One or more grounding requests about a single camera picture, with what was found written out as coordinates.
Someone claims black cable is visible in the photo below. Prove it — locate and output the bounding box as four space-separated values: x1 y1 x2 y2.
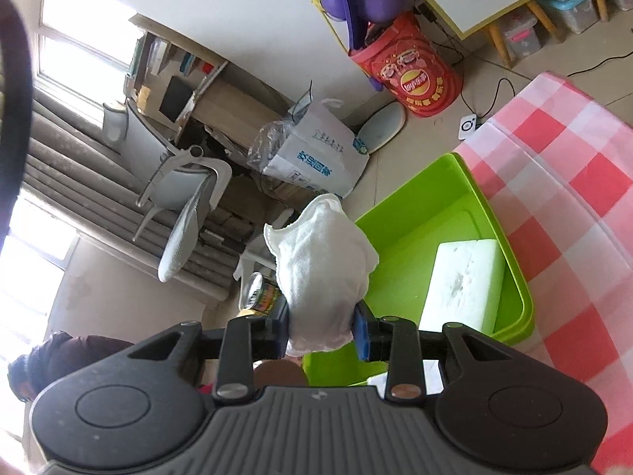
460 49 633 120

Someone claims dark curved strap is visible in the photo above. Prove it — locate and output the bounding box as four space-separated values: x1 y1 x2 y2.
0 0 36 241

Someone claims red printed cylindrical bin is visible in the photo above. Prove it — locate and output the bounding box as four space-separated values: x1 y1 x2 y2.
350 12 464 118

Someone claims pink checkered blanket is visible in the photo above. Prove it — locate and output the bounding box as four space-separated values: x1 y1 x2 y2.
371 71 633 475

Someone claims person's dark maroon clothing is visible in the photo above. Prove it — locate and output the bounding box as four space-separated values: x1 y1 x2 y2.
9 331 205 403

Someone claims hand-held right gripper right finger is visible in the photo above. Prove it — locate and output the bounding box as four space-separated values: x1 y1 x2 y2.
353 301 516 401

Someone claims white foam block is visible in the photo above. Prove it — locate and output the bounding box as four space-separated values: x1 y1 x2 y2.
419 239 511 333

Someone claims tin can with green label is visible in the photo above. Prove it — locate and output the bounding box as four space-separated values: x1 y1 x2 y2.
239 272 284 316

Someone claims white cylindrical appliance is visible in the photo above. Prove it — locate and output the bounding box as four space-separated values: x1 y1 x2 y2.
102 101 129 143

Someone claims pale blue oval board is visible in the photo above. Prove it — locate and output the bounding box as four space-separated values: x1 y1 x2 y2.
355 103 407 153

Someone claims white cloth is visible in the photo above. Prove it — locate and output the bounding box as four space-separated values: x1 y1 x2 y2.
263 193 380 358

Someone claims white cardboard box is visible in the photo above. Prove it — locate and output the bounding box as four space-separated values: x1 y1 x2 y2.
261 100 371 200

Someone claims clear storage box pink latch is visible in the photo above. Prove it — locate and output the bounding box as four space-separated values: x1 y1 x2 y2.
498 7 541 59

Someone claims white office chair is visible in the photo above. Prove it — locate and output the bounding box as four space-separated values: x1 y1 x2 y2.
133 145 234 284

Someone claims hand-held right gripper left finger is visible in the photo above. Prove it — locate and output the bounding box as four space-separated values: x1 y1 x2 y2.
126 301 290 403

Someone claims clear storage box blue lid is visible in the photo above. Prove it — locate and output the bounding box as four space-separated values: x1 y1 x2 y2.
535 0 595 34

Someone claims green plastic bin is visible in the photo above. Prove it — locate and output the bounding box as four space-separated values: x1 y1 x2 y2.
301 153 536 388

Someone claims clear plastic bag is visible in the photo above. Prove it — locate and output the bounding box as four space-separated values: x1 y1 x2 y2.
246 119 298 175

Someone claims person's bare leg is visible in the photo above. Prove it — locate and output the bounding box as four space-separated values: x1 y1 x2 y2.
253 360 309 388

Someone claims purple plastic board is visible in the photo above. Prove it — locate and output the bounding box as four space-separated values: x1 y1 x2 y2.
337 0 371 54

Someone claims wooden desk with shelves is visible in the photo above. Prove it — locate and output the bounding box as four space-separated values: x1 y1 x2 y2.
123 14 298 162

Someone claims dark computer monitor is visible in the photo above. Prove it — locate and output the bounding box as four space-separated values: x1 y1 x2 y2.
157 76 195 124

